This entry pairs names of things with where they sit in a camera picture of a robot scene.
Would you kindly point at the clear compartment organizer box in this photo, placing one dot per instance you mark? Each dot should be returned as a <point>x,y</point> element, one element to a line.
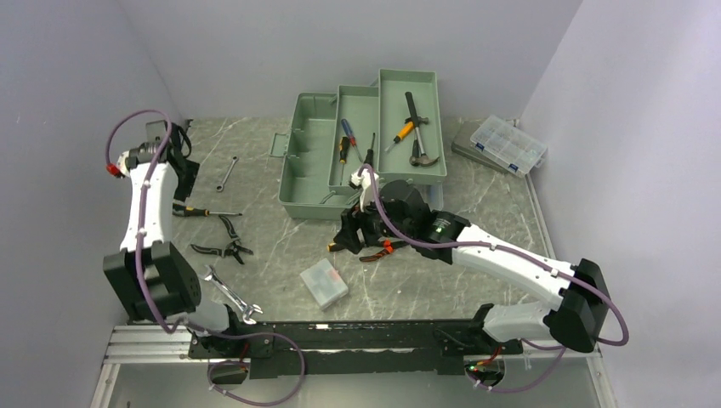
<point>507,146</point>

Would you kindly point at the orange black long nose pliers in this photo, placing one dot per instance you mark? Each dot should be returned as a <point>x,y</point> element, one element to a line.
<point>388,247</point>

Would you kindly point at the aluminium frame rail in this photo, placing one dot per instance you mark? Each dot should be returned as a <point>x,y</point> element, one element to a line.
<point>145,367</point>

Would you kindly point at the yellow black handled screwdriver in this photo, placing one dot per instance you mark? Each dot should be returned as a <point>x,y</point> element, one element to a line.
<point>369,158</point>

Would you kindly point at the blue red tool at wall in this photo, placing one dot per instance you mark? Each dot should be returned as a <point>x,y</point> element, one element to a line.
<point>180,137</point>

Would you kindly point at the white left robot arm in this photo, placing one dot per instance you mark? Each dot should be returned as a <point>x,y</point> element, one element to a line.
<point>151,278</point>

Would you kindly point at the silver combination wrench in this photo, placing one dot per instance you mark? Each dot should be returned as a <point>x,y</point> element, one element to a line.
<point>247,310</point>

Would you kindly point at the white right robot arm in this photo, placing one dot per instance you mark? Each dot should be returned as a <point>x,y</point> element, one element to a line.
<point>571,299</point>

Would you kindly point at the small clear screw box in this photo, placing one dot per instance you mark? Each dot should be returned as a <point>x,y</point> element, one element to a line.
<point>324,283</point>

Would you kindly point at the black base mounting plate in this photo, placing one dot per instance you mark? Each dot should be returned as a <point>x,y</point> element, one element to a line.
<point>276,349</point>

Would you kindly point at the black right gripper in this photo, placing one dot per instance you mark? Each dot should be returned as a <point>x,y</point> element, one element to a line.
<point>351,220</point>

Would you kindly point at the orange handled screwdriver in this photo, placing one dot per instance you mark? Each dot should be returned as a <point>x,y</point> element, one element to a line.
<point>408,128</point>

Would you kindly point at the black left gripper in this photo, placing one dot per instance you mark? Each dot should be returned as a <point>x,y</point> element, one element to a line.
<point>186,190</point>

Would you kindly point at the yellow black tool handle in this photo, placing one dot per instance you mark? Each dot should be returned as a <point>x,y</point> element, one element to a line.
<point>187,212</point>

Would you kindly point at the black handled hammer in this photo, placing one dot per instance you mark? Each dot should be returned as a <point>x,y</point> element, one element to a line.
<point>421,121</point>

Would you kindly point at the small silver wrench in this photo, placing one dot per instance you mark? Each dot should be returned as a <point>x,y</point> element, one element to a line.
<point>221,185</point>

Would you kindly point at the blue red handled screwdriver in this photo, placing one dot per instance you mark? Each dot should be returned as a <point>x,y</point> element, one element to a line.
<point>351,139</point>

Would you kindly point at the green toolbox with clear lid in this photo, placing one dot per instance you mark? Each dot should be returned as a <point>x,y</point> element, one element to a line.
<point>309,183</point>

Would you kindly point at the small claw hammer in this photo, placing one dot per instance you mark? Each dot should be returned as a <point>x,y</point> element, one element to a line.
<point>424,161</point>

